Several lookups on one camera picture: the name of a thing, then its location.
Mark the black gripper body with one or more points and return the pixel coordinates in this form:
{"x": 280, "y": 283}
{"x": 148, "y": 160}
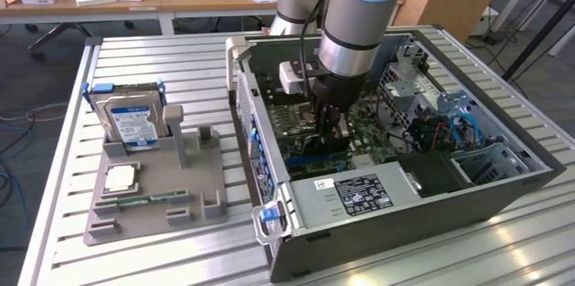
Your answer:
{"x": 336, "y": 92}

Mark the black low-profile graphics card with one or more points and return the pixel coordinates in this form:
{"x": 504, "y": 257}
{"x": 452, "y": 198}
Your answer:
{"x": 323, "y": 154}

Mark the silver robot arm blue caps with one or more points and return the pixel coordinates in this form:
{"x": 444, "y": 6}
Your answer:
{"x": 355, "y": 20}

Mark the CPU socket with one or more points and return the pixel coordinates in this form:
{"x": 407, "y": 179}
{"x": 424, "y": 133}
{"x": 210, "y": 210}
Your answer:
{"x": 301, "y": 116}

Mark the green RAM stick white label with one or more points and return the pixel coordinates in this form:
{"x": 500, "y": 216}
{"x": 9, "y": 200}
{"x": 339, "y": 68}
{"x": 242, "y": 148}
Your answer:
{"x": 298, "y": 138}

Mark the green motherboard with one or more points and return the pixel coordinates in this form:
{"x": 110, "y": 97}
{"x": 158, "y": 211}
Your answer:
{"x": 372, "y": 138}

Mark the silver chipset heatsink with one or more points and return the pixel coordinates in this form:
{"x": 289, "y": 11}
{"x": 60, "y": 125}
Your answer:
{"x": 363, "y": 161}

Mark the blue expansion slot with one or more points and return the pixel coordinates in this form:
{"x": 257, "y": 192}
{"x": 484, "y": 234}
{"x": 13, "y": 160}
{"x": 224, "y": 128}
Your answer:
{"x": 296, "y": 161}

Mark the perforated metal drive cage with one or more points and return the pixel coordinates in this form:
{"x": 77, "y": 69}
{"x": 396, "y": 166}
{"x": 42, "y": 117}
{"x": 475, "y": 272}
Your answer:
{"x": 404, "y": 94}

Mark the grey power supply unit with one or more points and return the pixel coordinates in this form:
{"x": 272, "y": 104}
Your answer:
{"x": 313, "y": 205}

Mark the black plastic shroud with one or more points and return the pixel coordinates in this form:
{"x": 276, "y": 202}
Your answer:
{"x": 431, "y": 171}

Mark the blue case latch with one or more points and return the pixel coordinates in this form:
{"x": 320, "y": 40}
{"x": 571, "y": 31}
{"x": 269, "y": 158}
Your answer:
{"x": 266, "y": 215}

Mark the open dark grey PC case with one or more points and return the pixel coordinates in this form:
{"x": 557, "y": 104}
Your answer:
{"x": 404, "y": 239}

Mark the metal disk bay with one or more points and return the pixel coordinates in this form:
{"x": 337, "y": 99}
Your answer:
{"x": 493, "y": 165}

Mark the white unit red dot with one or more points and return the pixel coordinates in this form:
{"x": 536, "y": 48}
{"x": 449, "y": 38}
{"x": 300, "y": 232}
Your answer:
{"x": 487, "y": 20}

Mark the hard disk in blue carrier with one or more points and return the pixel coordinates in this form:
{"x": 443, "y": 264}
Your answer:
{"x": 129, "y": 124}

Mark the plain green RAM stick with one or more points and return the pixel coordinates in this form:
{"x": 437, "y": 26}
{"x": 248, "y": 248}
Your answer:
{"x": 142, "y": 198}

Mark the black tripod pole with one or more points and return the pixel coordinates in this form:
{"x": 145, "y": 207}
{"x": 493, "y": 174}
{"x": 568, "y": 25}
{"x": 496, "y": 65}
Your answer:
{"x": 539, "y": 38}

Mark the silver CPU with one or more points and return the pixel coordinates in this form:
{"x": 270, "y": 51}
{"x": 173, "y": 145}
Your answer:
{"x": 120, "y": 179}

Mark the grey parts rack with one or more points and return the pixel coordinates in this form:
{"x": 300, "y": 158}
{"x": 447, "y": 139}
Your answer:
{"x": 148, "y": 225}

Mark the black chair base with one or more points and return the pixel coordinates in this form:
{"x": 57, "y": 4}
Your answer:
{"x": 57, "y": 32}

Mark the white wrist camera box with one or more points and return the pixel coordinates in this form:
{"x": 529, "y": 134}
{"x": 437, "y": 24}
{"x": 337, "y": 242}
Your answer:
{"x": 292, "y": 77}

